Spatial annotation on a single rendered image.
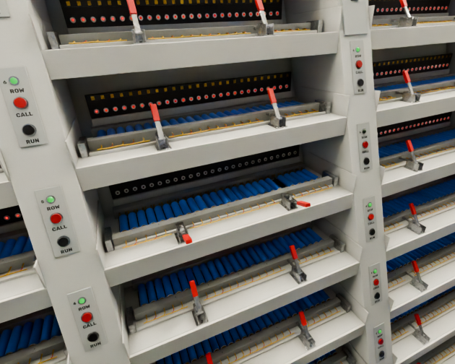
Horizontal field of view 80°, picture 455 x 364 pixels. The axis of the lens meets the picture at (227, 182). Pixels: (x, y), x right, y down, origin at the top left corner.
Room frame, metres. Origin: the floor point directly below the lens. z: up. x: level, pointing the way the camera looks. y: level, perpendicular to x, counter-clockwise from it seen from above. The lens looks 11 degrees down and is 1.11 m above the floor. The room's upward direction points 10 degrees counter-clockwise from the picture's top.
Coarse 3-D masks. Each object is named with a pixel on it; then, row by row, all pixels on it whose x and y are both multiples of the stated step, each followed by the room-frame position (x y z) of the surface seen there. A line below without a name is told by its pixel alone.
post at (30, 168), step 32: (32, 0) 0.53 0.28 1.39; (0, 32) 0.46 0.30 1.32; (32, 32) 0.47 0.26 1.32; (0, 64) 0.45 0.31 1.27; (32, 64) 0.47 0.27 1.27; (0, 96) 0.45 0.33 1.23; (64, 96) 0.57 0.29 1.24; (0, 128) 0.44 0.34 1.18; (64, 128) 0.49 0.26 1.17; (32, 160) 0.45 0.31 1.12; (64, 160) 0.47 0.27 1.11; (32, 192) 0.45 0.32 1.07; (64, 192) 0.46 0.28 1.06; (96, 192) 0.64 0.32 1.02; (32, 224) 0.44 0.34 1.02; (96, 224) 0.53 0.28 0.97; (64, 256) 0.45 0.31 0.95; (96, 256) 0.47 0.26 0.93; (64, 288) 0.45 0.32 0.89; (96, 288) 0.47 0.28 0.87; (64, 320) 0.44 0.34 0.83; (96, 352) 0.46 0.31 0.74
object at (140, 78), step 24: (48, 0) 0.66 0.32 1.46; (384, 48) 0.98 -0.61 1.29; (408, 48) 1.01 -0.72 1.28; (432, 48) 1.05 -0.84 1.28; (144, 72) 0.72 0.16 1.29; (168, 72) 0.74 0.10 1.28; (192, 72) 0.76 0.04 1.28; (216, 72) 0.78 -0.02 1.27; (240, 72) 0.80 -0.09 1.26; (264, 72) 0.82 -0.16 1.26; (72, 96) 0.66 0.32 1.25
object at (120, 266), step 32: (288, 160) 0.80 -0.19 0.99; (320, 160) 0.77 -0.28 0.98; (160, 192) 0.68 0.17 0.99; (320, 192) 0.68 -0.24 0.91; (352, 192) 0.67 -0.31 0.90; (224, 224) 0.58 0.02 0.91; (256, 224) 0.58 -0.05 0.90; (288, 224) 0.61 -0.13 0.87; (128, 256) 0.50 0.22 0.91; (160, 256) 0.51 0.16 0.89; (192, 256) 0.54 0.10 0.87
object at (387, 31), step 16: (368, 0) 0.91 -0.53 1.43; (384, 0) 0.93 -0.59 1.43; (400, 0) 0.78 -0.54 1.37; (416, 0) 0.98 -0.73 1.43; (432, 0) 1.00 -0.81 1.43; (448, 0) 1.03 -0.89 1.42; (384, 16) 0.94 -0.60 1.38; (400, 16) 0.96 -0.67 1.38; (416, 16) 0.99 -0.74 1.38; (432, 16) 1.02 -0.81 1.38; (448, 16) 0.88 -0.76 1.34; (384, 32) 0.71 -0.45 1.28; (400, 32) 0.73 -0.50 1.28; (416, 32) 0.75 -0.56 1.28; (432, 32) 0.77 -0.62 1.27; (448, 32) 0.80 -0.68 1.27
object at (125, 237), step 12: (324, 180) 0.70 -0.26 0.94; (276, 192) 0.65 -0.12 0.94; (288, 192) 0.66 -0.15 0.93; (300, 192) 0.67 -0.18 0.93; (228, 204) 0.61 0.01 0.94; (240, 204) 0.62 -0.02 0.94; (252, 204) 0.63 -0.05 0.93; (180, 216) 0.58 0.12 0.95; (192, 216) 0.58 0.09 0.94; (204, 216) 0.59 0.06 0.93; (216, 216) 0.60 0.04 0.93; (144, 228) 0.55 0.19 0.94; (156, 228) 0.55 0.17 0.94; (168, 228) 0.56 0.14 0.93; (120, 240) 0.53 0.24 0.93; (132, 240) 0.54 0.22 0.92
